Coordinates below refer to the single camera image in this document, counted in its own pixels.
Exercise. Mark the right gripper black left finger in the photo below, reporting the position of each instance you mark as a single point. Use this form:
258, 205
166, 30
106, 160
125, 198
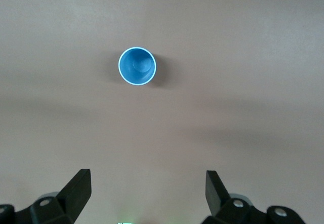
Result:
63, 203

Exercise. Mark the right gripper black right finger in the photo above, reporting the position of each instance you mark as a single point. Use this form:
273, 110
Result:
227, 208

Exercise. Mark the light blue cup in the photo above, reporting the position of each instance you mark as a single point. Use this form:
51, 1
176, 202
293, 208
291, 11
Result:
137, 65

